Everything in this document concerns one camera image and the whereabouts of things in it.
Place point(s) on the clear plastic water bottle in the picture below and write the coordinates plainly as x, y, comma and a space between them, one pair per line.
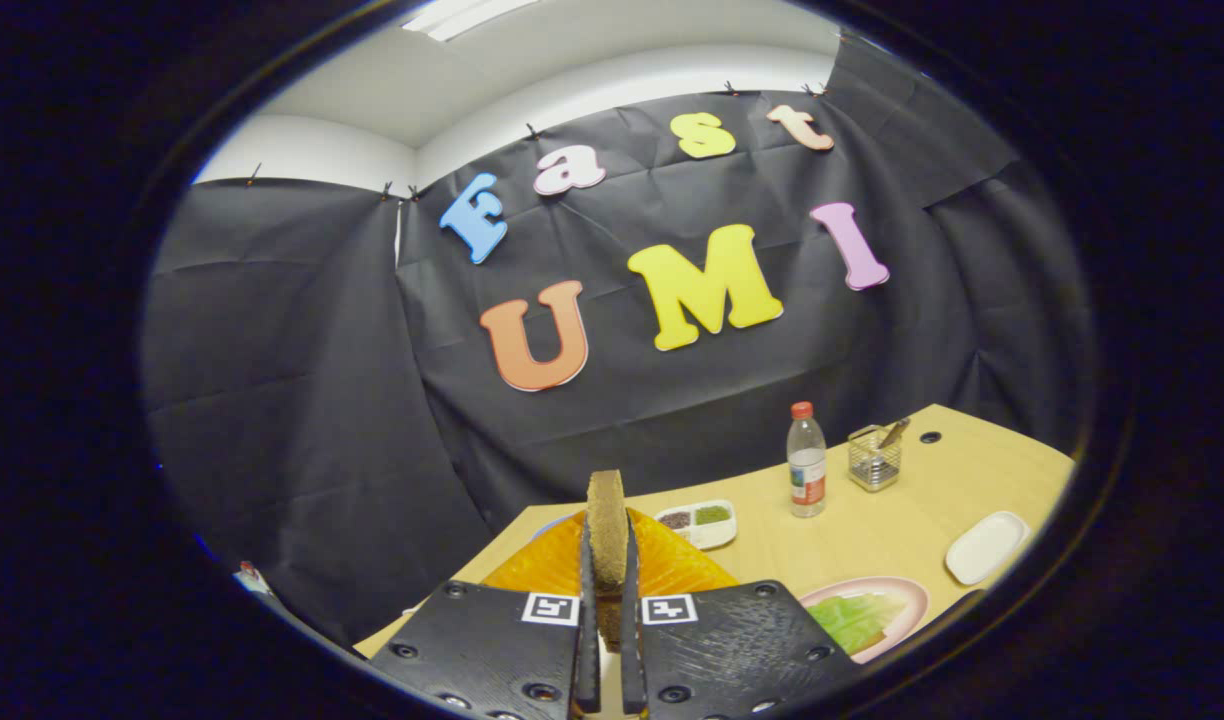
806, 470

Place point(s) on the green lettuce leaf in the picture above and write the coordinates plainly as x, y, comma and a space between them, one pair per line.
857, 620

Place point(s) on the white rectangular plate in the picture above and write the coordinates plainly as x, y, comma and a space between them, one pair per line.
987, 548

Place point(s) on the brown bread slice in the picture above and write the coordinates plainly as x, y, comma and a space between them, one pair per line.
607, 530

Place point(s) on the pink round plate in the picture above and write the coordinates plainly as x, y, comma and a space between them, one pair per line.
912, 600

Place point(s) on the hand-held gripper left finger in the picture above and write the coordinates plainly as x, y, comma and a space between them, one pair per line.
492, 650

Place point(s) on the ceiling light panel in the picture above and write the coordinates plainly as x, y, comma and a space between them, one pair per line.
467, 15

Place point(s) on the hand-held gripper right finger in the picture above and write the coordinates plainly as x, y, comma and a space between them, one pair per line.
732, 650

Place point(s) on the white compartment condiment tray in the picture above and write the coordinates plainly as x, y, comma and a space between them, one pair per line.
702, 525

